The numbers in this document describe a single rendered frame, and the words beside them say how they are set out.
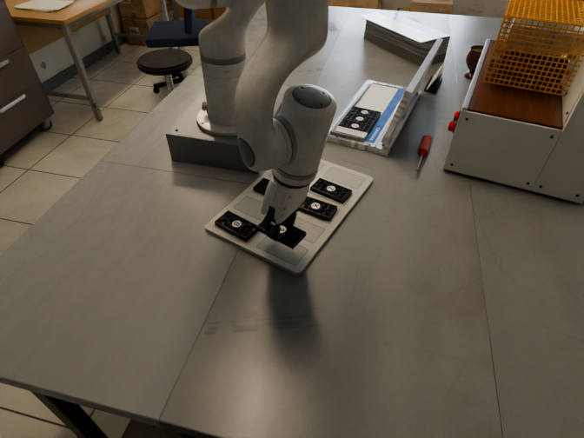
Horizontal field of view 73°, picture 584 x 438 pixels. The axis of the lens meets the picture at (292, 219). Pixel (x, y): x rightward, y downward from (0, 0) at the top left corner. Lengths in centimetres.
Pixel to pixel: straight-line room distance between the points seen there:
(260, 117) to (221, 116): 58
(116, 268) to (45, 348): 20
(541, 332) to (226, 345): 60
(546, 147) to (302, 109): 71
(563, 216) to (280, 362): 80
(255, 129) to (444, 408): 54
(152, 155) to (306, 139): 72
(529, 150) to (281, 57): 76
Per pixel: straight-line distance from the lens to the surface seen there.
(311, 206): 99
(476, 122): 113
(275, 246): 91
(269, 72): 58
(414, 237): 98
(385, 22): 201
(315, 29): 60
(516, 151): 117
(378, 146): 124
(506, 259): 101
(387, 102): 149
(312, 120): 61
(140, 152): 130
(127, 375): 80
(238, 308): 82
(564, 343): 92
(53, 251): 106
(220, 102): 113
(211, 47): 108
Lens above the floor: 157
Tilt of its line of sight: 43 degrees down
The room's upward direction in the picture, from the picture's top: straight up
